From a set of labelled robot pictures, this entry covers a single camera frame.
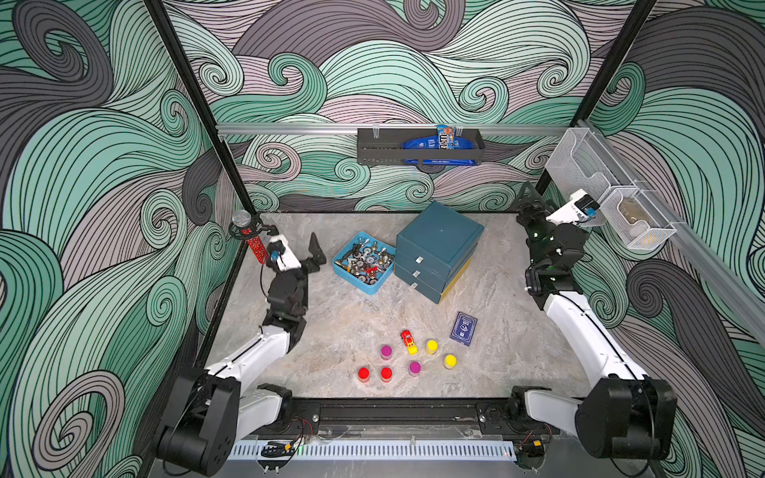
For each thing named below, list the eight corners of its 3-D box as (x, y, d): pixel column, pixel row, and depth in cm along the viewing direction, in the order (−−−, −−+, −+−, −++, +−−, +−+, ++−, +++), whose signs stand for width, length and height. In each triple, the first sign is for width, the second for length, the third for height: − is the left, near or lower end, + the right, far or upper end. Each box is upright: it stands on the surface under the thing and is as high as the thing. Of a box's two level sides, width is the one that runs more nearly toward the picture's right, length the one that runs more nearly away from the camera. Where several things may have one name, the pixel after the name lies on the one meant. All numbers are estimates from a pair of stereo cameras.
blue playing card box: (448, 337, 89) (449, 334, 87) (456, 313, 94) (458, 310, 93) (468, 347, 87) (470, 344, 85) (476, 321, 92) (478, 318, 91)
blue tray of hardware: (329, 270, 105) (327, 263, 102) (360, 237, 115) (359, 230, 112) (374, 297, 98) (374, 291, 95) (403, 259, 108) (403, 252, 105)
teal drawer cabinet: (390, 281, 102) (392, 239, 85) (423, 243, 113) (432, 200, 96) (438, 313, 94) (452, 274, 77) (469, 270, 105) (487, 227, 88)
